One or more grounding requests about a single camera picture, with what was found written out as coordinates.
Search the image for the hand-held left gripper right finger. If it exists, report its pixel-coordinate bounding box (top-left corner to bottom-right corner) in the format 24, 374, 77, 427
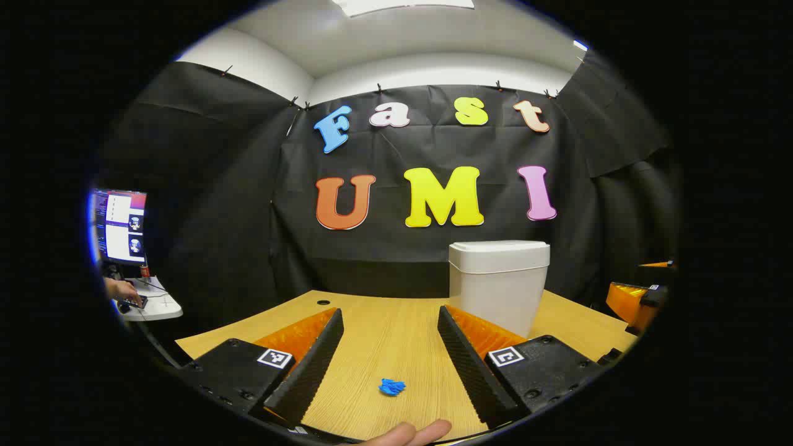
437, 305, 605, 429

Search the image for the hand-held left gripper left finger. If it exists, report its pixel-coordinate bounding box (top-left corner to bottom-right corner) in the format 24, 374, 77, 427
177, 308, 345, 431

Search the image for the white desktop garbage bin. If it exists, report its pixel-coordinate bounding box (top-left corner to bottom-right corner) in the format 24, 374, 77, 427
449, 240, 551, 338

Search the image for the wooden desktop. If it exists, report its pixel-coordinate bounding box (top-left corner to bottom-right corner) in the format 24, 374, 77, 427
175, 290, 639, 442

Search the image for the black backdrop cloth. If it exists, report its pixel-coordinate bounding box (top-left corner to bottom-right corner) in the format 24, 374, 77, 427
99, 50, 682, 348

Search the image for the white side table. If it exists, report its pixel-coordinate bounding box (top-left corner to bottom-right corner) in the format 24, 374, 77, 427
115, 277, 184, 321

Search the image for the computer monitor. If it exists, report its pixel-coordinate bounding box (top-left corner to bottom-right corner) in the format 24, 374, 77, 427
92, 189, 148, 267

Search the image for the ceiling light panel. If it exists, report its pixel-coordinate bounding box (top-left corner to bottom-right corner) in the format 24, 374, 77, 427
331, 0, 476, 17

